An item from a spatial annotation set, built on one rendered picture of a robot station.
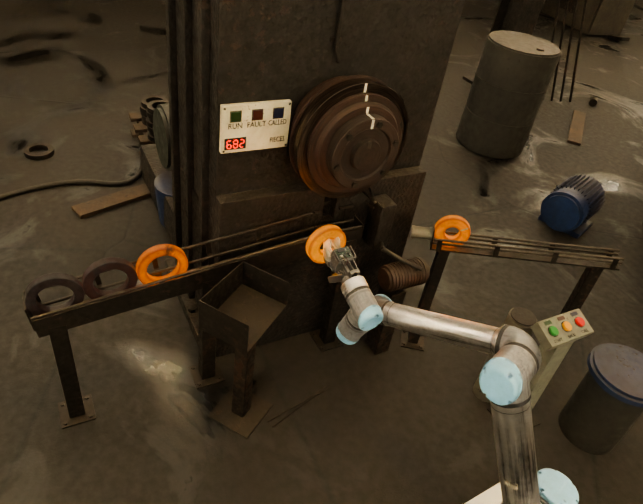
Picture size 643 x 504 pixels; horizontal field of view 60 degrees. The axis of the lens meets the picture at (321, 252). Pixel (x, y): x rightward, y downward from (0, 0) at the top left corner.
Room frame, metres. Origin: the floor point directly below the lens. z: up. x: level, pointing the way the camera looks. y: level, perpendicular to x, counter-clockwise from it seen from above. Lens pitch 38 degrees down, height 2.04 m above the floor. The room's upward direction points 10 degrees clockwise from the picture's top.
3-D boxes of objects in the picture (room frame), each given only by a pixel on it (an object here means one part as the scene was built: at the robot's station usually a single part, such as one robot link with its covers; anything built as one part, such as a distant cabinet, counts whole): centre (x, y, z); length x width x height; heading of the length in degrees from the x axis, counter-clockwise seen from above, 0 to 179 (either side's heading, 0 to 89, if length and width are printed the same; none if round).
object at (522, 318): (1.76, -0.89, 0.26); 0.12 x 0.12 x 0.52
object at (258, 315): (1.41, 0.24, 0.36); 0.26 x 0.20 x 0.72; 158
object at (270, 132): (1.80, 0.31, 1.15); 0.26 x 0.02 x 0.18; 123
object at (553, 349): (1.65, -1.01, 0.31); 0.24 x 0.16 x 0.62; 123
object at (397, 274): (1.96, -0.39, 0.27); 0.22 x 0.13 x 0.53; 123
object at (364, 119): (1.81, -0.09, 1.11); 0.28 x 0.06 x 0.28; 123
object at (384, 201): (2.03, -0.23, 0.68); 0.11 x 0.08 x 0.24; 33
